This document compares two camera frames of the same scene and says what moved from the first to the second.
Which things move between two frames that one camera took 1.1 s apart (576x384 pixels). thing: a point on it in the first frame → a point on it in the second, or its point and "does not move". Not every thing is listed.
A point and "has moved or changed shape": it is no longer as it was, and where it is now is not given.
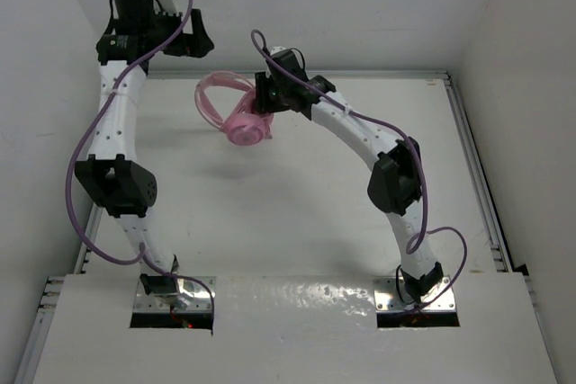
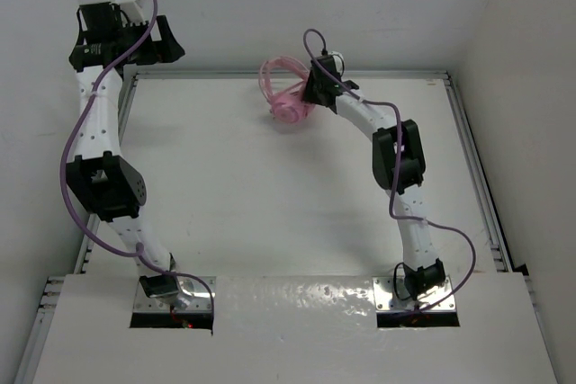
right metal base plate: x=439 y=297 does not move
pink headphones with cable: x=241 y=122 has moved or changed shape
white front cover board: x=297 y=330 does not move
